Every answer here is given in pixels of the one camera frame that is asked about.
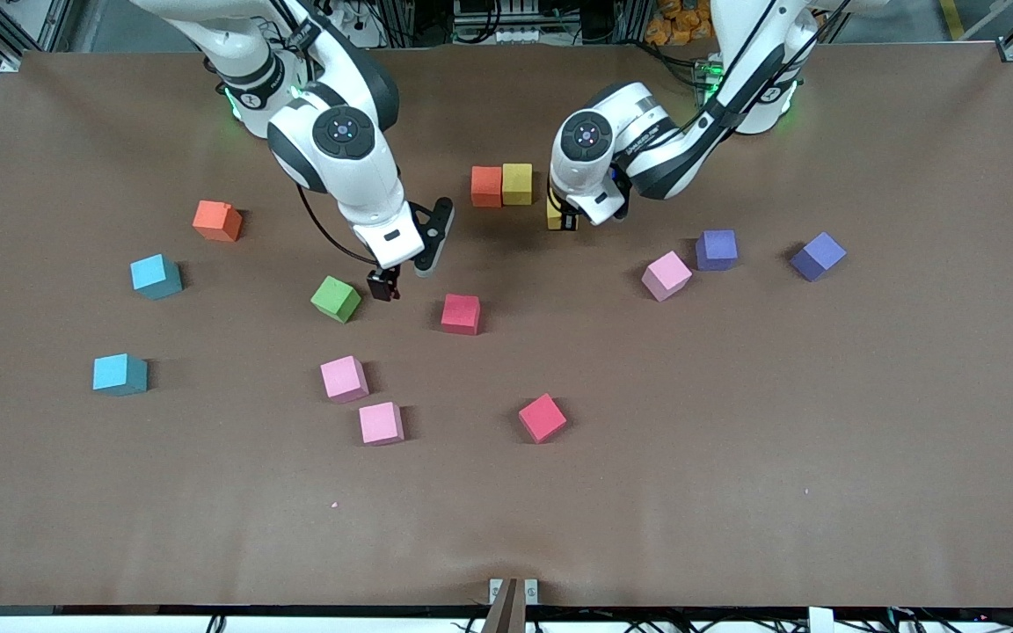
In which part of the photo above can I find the yellow foam cube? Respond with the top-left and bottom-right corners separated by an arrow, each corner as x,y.
546,193 -> 579,232
502,163 -> 535,207

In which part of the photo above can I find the green foam cube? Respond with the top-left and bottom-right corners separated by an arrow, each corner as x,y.
310,275 -> 362,324

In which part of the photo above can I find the red foam cube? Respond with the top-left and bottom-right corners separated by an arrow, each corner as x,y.
441,294 -> 482,336
518,393 -> 568,444

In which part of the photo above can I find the orange foam cube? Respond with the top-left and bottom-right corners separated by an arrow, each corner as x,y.
470,165 -> 504,208
192,200 -> 244,243

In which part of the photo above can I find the pink foam cube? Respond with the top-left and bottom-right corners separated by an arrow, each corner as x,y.
320,355 -> 370,404
359,402 -> 406,447
641,251 -> 694,303

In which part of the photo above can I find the purple foam cube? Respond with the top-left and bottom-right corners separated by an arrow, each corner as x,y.
790,231 -> 848,283
696,229 -> 740,272

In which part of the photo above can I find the white power strip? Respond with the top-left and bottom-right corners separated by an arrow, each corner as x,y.
452,25 -> 562,45

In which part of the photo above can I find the pile of orange objects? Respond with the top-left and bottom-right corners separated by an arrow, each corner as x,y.
645,0 -> 717,47

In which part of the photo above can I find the blue foam cube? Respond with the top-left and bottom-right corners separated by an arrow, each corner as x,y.
92,353 -> 149,397
130,254 -> 184,301

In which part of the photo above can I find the brown table cover mat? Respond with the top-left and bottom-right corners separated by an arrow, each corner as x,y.
0,42 -> 1013,609

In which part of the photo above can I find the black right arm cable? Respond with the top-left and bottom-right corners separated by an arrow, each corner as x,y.
269,0 -> 382,266

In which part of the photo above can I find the small metal bracket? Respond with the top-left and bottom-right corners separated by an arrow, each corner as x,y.
489,578 -> 539,606

